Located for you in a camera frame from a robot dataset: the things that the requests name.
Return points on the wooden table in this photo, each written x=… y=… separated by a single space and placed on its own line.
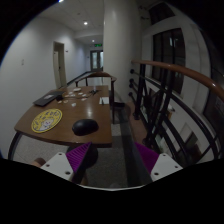
x=74 y=110

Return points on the doorway in left wall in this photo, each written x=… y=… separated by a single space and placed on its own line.
x=59 y=64

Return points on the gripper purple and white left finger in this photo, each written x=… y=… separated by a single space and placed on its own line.
x=66 y=165

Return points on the white notepad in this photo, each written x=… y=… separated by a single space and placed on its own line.
x=104 y=100

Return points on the dark window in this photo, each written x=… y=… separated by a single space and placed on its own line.
x=169 y=47

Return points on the black computer mouse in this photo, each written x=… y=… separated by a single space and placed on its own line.
x=84 y=127

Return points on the dark closed laptop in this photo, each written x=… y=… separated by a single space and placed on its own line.
x=46 y=99

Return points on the glass double door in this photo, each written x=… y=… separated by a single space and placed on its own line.
x=96 y=60

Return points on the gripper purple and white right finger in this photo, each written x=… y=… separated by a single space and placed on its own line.
x=157 y=165

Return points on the wooden stair handrail with balusters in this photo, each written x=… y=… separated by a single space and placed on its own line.
x=155 y=99

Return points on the wooden chair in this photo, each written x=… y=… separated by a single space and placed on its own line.
x=101 y=78

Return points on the yellow round mouse pad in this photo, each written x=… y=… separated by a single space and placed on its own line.
x=46 y=120

